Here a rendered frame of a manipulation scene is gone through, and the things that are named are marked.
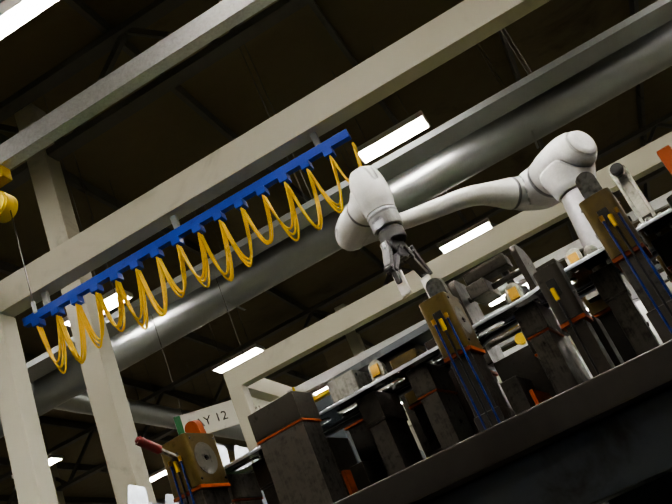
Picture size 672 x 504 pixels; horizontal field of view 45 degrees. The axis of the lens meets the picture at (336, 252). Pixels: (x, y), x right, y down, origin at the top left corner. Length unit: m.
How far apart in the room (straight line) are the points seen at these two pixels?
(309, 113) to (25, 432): 2.65
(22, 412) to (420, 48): 3.33
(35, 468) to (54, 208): 6.03
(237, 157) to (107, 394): 5.19
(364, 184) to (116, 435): 7.64
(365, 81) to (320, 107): 0.31
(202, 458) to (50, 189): 9.53
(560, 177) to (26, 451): 3.97
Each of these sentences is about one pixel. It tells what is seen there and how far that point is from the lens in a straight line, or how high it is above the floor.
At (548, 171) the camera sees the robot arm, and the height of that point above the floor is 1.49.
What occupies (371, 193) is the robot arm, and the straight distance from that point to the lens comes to 2.27.
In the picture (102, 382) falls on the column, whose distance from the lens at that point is 9.89.
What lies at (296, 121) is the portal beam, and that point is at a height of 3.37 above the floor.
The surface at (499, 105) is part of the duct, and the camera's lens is 9.71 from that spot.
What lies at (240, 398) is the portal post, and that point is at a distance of 8.63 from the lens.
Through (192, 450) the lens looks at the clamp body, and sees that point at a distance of 1.80.
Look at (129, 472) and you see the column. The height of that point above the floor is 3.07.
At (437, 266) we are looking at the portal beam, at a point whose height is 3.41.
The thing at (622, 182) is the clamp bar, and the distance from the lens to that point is 1.90.
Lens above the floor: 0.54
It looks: 25 degrees up
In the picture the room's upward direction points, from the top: 24 degrees counter-clockwise
